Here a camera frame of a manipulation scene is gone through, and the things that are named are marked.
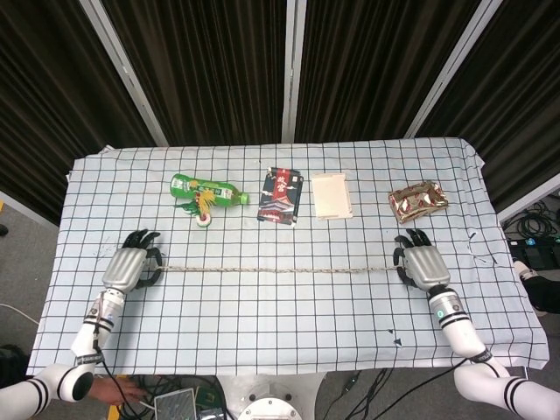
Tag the white black checked tablecloth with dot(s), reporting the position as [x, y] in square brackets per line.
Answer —
[262, 328]

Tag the white shoe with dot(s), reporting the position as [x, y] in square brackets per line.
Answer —
[524, 269]

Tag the green dragon toy figurine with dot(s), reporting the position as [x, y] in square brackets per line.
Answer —
[203, 219]

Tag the black trouser leg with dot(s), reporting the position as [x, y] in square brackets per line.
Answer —
[544, 293]

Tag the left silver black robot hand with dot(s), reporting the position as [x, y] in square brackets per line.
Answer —
[124, 269]

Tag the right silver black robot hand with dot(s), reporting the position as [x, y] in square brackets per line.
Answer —
[429, 267]

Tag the bystander in dark clothes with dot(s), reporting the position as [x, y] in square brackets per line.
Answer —
[114, 391]

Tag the green tea bottle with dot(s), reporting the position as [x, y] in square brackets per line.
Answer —
[197, 188]

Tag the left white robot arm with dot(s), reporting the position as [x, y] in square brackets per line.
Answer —
[92, 328]

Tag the dark pleated curtain panel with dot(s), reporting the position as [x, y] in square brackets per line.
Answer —
[52, 87]
[372, 65]
[516, 87]
[210, 65]

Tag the grey metal partition post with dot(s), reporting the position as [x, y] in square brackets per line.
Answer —
[292, 65]
[450, 74]
[127, 74]

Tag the gold red snack bag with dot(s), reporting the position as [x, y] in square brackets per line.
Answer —
[415, 201]

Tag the silver mesh-top box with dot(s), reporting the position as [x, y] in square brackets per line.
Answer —
[175, 404]

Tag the dark printed palace box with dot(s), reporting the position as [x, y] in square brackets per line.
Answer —
[280, 197]

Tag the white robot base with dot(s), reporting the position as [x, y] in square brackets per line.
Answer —
[271, 389]

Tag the beige flat cardboard box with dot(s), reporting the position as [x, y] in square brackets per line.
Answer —
[330, 194]

